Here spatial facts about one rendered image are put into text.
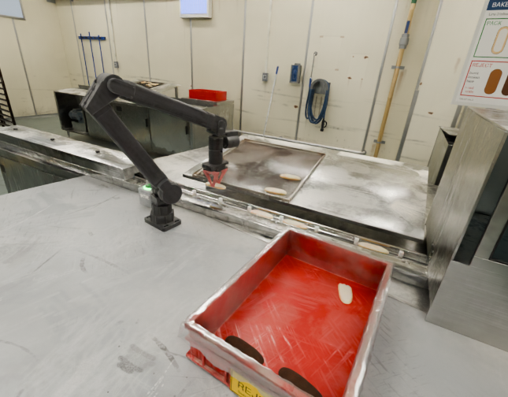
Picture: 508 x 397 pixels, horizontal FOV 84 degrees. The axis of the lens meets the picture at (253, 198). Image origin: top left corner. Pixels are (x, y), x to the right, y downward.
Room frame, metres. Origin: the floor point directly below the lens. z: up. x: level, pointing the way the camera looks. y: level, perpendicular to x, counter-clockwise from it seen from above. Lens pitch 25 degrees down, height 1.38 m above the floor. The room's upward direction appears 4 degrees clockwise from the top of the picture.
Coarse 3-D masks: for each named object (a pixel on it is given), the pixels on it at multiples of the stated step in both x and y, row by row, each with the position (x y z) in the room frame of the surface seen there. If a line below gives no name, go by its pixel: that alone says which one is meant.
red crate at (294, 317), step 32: (288, 256) 0.77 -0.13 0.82; (256, 288) 0.61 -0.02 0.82; (288, 288) 0.62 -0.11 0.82; (320, 288) 0.63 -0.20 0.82; (352, 288) 0.64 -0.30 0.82; (256, 320) 0.50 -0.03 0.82; (288, 320) 0.51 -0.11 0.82; (320, 320) 0.52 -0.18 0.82; (352, 320) 0.52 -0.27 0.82; (192, 352) 0.39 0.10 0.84; (288, 352) 0.42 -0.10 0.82; (320, 352) 0.43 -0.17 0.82; (352, 352) 0.43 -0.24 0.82; (320, 384) 0.36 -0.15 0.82
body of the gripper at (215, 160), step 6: (210, 150) 1.07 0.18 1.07; (216, 150) 1.07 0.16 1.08; (222, 150) 1.09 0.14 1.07; (210, 156) 1.07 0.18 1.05; (216, 156) 1.07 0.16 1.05; (222, 156) 1.09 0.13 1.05; (210, 162) 1.07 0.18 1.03; (216, 162) 1.07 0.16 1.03; (222, 162) 1.09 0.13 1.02; (216, 168) 1.04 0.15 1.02
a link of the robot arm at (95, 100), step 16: (96, 80) 0.86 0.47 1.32; (96, 96) 0.79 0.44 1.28; (112, 96) 0.82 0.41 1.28; (96, 112) 0.79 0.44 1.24; (112, 112) 0.82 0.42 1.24; (112, 128) 0.82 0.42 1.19; (128, 144) 0.85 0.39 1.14; (144, 160) 0.88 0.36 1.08; (144, 176) 0.91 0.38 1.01; (160, 176) 0.91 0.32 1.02; (160, 192) 0.90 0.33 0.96; (176, 192) 0.93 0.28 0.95
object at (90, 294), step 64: (64, 192) 1.14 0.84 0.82; (128, 192) 1.18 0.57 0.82; (0, 256) 0.68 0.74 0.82; (64, 256) 0.70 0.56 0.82; (128, 256) 0.72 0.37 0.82; (192, 256) 0.74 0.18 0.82; (0, 320) 0.46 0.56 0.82; (64, 320) 0.47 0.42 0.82; (128, 320) 0.48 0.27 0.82; (384, 320) 0.53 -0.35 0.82; (0, 384) 0.32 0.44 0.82; (64, 384) 0.33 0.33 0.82; (128, 384) 0.33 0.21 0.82; (192, 384) 0.34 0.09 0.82; (384, 384) 0.37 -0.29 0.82; (448, 384) 0.38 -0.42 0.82
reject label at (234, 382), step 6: (234, 378) 0.33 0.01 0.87; (234, 384) 0.33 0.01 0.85; (240, 384) 0.32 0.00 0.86; (246, 384) 0.32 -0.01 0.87; (234, 390) 0.33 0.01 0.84; (240, 390) 0.32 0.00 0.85; (246, 390) 0.31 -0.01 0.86; (252, 390) 0.31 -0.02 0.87; (240, 396) 0.32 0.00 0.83; (246, 396) 0.31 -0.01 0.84; (252, 396) 0.31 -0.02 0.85; (258, 396) 0.30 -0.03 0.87
